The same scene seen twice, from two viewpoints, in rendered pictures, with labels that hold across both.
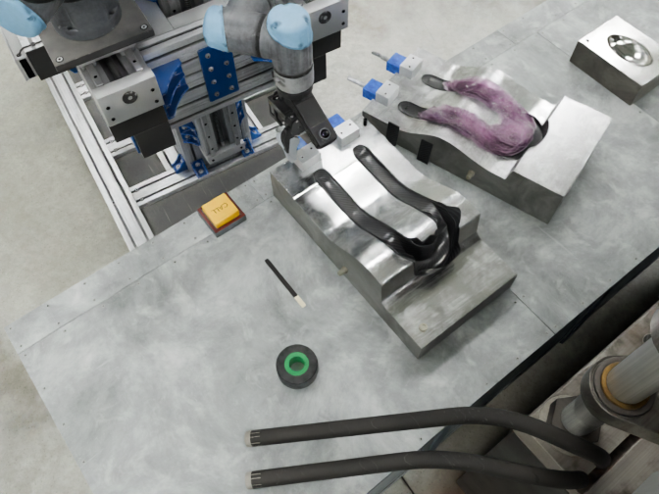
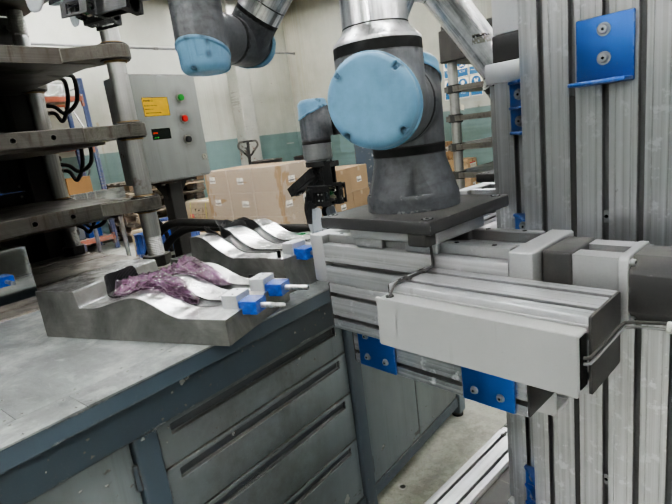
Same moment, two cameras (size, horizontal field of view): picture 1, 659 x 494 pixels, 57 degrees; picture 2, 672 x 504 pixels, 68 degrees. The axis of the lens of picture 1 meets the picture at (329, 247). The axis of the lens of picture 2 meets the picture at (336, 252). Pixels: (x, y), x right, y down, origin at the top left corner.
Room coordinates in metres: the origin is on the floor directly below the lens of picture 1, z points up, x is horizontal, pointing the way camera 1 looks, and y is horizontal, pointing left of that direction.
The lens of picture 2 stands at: (2.14, -0.21, 1.17)
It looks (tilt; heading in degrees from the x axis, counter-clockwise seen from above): 13 degrees down; 167
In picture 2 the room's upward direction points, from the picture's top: 7 degrees counter-clockwise
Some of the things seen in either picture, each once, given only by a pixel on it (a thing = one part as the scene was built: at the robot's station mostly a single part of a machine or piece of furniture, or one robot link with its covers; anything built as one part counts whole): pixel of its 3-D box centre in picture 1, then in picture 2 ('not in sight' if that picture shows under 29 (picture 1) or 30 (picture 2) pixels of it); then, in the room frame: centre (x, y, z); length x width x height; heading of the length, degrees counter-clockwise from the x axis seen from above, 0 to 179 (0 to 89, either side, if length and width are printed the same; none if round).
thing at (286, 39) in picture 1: (288, 40); (315, 121); (0.85, 0.07, 1.21); 0.09 x 0.08 x 0.11; 74
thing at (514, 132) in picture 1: (481, 110); (165, 277); (0.96, -0.35, 0.90); 0.26 x 0.18 x 0.08; 54
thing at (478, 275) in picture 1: (388, 222); (255, 249); (0.68, -0.13, 0.87); 0.50 x 0.26 x 0.14; 37
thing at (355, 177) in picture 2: not in sight; (315, 198); (-4.31, 1.06, 0.37); 1.20 x 0.82 x 0.74; 41
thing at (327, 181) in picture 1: (389, 202); (253, 234); (0.70, -0.12, 0.92); 0.35 x 0.16 x 0.09; 37
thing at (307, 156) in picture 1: (294, 146); not in sight; (0.86, 0.07, 0.89); 0.13 x 0.05 x 0.05; 37
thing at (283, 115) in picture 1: (293, 101); (323, 183); (0.85, 0.07, 1.05); 0.09 x 0.08 x 0.12; 37
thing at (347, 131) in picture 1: (332, 123); (308, 252); (0.93, -0.01, 0.89); 0.13 x 0.05 x 0.05; 37
